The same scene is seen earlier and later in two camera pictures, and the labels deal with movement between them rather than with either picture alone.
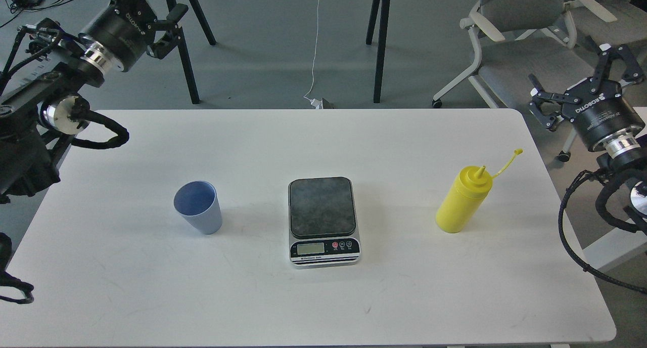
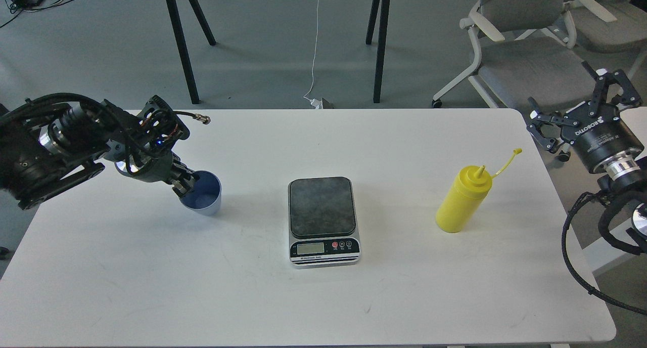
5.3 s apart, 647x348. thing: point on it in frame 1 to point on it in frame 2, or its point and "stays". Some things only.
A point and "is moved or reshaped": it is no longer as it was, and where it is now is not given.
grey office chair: (522, 30) stays
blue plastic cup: (198, 202) is moved or reshaped
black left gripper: (119, 34) to (142, 145)
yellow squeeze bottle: (466, 196) stays
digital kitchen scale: (323, 230) stays
